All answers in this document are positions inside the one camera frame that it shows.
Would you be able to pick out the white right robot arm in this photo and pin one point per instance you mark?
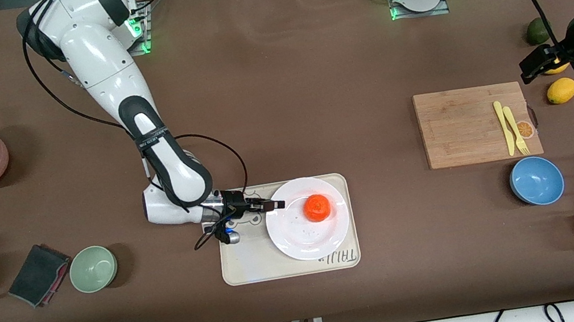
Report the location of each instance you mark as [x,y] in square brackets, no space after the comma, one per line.
[98,58]

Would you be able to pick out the pink folded cloth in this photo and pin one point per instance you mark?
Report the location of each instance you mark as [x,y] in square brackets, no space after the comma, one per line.
[58,280]

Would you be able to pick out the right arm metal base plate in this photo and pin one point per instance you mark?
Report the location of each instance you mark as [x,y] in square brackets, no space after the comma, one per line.
[144,39]

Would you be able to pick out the pale green bowl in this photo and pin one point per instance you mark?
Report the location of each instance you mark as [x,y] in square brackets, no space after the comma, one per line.
[93,269]

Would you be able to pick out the orange fruit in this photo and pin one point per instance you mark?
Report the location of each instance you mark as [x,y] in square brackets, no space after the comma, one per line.
[317,207]

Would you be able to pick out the brown table cover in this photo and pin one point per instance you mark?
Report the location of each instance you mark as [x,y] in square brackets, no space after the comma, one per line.
[306,65]

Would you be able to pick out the yellow plastic fork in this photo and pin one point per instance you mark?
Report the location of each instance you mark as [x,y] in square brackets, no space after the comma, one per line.
[513,125]

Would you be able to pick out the green avocado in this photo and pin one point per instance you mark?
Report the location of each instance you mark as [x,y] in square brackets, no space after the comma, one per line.
[536,31]

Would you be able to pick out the blue bowl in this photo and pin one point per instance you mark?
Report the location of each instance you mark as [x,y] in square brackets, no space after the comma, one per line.
[536,181]

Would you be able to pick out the dark grey folded cloth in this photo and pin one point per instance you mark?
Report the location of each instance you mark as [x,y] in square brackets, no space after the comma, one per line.
[34,273]

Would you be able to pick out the yellow lemon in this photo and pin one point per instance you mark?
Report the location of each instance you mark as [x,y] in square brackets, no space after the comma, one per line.
[562,90]
[559,67]

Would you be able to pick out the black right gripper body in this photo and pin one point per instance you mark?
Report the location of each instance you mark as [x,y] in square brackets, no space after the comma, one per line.
[234,200]

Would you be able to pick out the yellow plastic knife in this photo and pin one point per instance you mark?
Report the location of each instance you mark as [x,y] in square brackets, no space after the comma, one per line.
[502,121]

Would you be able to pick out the beige bear print tray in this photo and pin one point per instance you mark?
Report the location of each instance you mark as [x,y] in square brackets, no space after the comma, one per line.
[245,262]

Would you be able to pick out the wooden cutting board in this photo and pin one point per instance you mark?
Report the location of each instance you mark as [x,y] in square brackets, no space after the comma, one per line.
[460,128]

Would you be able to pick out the white round plate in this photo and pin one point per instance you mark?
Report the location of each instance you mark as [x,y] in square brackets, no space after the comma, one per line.
[298,234]

